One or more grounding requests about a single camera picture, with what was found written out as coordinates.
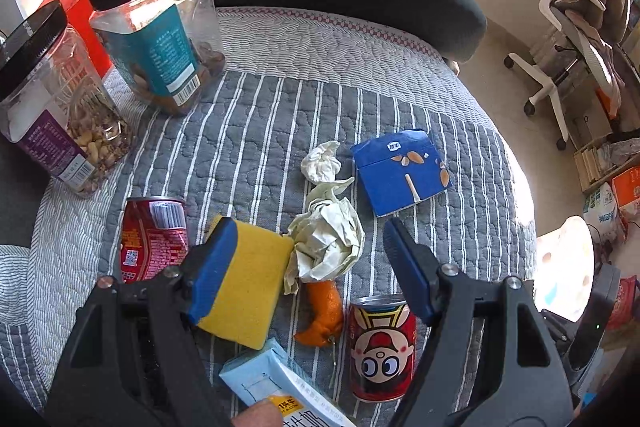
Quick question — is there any yellow sponge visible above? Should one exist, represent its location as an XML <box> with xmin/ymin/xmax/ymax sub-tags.
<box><xmin>190</xmin><ymin>215</ymin><xmax>293</xmax><ymax>350</ymax></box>

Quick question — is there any purple label nut jar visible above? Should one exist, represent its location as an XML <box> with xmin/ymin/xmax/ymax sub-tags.
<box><xmin>1</xmin><ymin>1</ymin><xmax>132</xmax><ymax>197</ymax></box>

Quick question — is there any striped grey quilt cover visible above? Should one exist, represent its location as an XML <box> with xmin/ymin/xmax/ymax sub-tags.
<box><xmin>1</xmin><ymin>9</ymin><xmax>536</xmax><ymax>410</ymax></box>

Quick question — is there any crushed red soda can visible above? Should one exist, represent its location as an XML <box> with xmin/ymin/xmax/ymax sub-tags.
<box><xmin>119</xmin><ymin>196</ymin><xmax>189</xmax><ymax>283</ymax></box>

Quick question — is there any teal label nut jar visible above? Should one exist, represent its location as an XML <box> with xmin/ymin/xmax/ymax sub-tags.
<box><xmin>89</xmin><ymin>0</ymin><xmax>226</xmax><ymax>115</ymax></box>

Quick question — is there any left operator hand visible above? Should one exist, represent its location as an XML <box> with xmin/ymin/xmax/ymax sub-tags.
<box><xmin>231</xmin><ymin>400</ymin><xmax>283</xmax><ymax>427</ymax></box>

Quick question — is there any blue almond snack box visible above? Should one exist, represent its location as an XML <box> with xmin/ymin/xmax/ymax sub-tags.
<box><xmin>350</xmin><ymin>129</ymin><xmax>450</xmax><ymax>218</ymax></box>

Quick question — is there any white office chair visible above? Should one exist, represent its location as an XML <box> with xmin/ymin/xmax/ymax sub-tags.
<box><xmin>503</xmin><ymin>0</ymin><xmax>626</xmax><ymax>152</ymax></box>

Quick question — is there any light blue milk carton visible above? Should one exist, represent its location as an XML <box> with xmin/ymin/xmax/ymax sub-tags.
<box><xmin>219</xmin><ymin>338</ymin><xmax>355</xmax><ymax>427</ymax></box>

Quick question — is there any orange peel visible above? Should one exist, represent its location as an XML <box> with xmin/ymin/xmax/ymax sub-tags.
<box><xmin>294</xmin><ymin>281</ymin><xmax>344</xmax><ymax>348</ymax></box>

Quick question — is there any white round trash bin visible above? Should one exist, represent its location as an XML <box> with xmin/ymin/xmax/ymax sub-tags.
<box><xmin>533</xmin><ymin>216</ymin><xmax>594</xmax><ymax>322</ymax></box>

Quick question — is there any red cartoon face can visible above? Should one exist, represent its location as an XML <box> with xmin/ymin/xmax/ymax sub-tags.
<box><xmin>348</xmin><ymin>294</ymin><xmax>418</xmax><ymax>402</ymax></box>

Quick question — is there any large white paper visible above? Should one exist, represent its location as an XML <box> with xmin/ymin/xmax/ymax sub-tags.
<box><xmin>283</xmin><ymin>176</ymin><xmax>366</xmax><ymax>295</ymax></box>

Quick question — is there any small tissue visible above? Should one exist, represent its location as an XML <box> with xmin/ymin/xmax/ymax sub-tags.
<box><xmin>300</xmin><ymin>140</ymin><xmax>342</xmax><ymax>185</ymax></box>

